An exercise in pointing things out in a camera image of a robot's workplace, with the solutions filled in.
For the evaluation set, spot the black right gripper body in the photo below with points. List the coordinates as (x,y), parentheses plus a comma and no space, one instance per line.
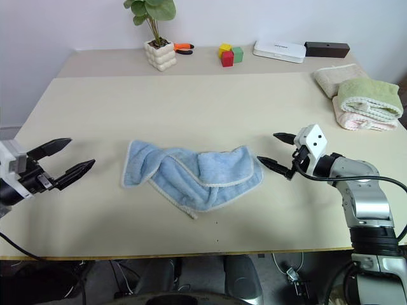
(302,159)

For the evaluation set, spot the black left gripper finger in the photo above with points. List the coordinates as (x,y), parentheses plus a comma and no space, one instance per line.
(76,173)
(51,146)

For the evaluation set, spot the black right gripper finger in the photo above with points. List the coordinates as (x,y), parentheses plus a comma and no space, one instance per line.
(273,164)
(286,138)

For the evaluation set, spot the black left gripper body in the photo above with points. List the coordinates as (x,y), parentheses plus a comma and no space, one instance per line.
(33,178)

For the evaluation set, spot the light blue towel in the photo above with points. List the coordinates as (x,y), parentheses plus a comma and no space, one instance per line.
(190,178)

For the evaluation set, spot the pink folded towel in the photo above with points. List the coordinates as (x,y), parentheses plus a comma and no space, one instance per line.
(349,123)

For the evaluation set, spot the beige folded towel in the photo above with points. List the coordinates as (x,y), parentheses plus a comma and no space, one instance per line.
(330,79)

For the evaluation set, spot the green folded towel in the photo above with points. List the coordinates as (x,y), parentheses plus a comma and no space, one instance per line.
(365,90)

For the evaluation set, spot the white flat plastic case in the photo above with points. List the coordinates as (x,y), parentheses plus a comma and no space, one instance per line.
(276,51)

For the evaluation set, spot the green cube block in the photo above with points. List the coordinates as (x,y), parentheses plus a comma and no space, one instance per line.
(238,54)

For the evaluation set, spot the red cube block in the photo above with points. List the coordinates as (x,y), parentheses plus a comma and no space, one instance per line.
(227,59)

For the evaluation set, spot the dark brown long box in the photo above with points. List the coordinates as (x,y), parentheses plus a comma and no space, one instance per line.
(327,49)

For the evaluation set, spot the black bulky shape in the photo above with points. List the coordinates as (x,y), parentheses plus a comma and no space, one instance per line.
(38,282)

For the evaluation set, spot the yellow cube block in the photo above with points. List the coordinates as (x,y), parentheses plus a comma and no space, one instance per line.
(225,47)

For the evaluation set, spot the dark grey rounded shape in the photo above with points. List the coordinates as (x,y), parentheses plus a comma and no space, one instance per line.
(241,276)

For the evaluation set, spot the small metal clamp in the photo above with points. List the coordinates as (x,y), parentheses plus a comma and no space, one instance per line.
(297,281)

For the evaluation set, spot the green plant in white pot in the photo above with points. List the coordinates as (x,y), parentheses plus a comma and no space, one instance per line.
(160,57)

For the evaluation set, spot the black rounded rim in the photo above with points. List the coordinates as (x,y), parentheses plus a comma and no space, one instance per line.
(178,299)

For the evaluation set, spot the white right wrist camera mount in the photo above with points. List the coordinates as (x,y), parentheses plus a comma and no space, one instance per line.
(314,139)

